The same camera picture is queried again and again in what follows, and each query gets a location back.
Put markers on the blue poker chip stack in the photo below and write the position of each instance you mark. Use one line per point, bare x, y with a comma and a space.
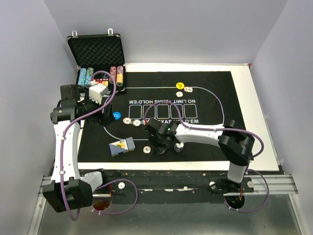
178, 147

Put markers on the black poker table mat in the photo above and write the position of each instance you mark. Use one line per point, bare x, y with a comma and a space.
153, 94

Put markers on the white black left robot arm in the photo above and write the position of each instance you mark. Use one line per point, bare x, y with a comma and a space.
68, 190

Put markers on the blue chip row in case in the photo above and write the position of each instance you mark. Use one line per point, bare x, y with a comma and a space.
82, 77

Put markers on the aluminium rail frame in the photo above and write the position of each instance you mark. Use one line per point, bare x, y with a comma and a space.
271, 210

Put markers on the green chip row in case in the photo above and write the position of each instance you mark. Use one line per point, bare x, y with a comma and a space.
89, 74

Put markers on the red chip row in case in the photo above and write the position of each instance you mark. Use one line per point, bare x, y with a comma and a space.
113, 73

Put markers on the grey 1 poker chip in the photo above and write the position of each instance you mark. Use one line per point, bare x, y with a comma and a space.
136, 123

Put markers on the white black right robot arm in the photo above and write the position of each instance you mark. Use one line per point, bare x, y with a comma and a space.
235, 143

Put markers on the white table board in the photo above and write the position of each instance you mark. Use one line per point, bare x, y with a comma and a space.
253, 114

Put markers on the orange chip row in case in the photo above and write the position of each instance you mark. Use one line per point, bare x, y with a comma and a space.
120, 76

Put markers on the red poker chip stack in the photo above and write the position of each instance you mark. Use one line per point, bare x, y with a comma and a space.
147, 149

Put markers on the card deck in case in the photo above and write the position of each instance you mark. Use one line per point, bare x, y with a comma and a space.
102, 78

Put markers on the blue playing card box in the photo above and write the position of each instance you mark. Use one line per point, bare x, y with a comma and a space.
122, 146

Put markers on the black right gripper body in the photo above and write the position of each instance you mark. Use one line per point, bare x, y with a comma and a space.
158, 143

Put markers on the black aluminium poker case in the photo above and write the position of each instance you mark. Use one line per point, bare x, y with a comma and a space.
100, 52

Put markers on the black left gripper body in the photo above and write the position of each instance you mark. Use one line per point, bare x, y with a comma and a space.
102, 118

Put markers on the blue small blind button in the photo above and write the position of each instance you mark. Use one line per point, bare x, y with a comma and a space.
117, 115

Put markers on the yellow big blind button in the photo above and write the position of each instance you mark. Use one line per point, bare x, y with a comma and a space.
180, 85

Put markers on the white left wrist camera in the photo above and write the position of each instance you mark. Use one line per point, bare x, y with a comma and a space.
97, 92

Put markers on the red 100 poker chip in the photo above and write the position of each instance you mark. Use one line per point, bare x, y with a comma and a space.
127, 120

